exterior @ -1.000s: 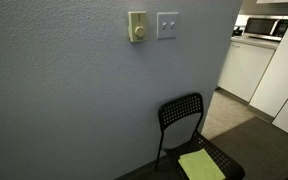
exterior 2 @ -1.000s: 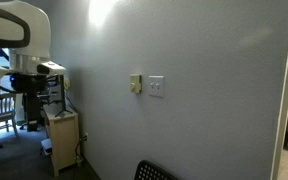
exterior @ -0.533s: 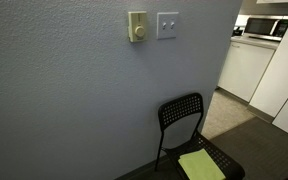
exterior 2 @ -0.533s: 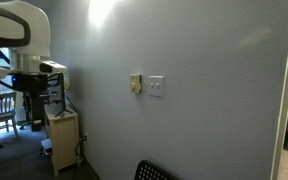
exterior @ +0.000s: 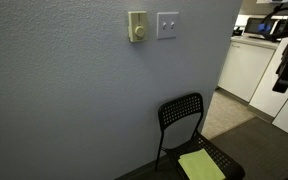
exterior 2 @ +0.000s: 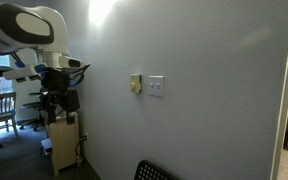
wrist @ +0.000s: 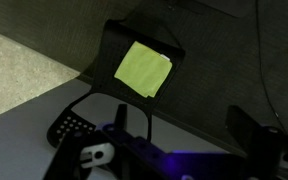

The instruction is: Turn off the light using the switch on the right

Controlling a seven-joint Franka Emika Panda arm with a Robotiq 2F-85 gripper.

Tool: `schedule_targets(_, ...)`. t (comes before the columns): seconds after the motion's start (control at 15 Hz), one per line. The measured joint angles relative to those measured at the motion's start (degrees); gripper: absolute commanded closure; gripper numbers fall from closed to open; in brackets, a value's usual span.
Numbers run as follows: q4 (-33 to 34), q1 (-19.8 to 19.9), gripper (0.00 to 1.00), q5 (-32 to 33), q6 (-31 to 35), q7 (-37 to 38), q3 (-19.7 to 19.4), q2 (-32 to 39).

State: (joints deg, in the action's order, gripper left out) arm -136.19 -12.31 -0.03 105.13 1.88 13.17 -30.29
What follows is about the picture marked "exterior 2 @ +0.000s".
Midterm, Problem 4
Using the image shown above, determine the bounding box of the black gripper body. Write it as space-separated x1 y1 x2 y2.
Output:
39 68 81 114

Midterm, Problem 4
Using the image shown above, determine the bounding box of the black office chair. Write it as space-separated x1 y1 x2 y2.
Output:
19 91 46 132

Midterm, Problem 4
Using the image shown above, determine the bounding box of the light wooden cabinet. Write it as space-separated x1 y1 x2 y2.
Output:
45 111 82 177

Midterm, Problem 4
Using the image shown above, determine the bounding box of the white box on floor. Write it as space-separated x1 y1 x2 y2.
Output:
40 137 53 156

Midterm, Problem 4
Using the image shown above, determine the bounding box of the white wooden slat chair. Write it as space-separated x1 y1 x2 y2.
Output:
0 91 19 138

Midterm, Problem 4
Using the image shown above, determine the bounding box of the black perforated chair back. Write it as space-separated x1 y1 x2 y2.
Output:
133 159 180 180

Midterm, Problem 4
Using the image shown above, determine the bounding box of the black power cable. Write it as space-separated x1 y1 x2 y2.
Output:
72 135 87 168

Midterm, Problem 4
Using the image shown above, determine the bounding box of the beige wall thermostat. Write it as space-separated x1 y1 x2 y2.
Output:
129 73 143 94

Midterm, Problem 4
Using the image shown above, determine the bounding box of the white double switch plate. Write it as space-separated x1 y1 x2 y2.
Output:
148 75 165 99

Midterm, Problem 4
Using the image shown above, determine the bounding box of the white door frame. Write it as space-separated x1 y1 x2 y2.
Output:
270 0 288 180

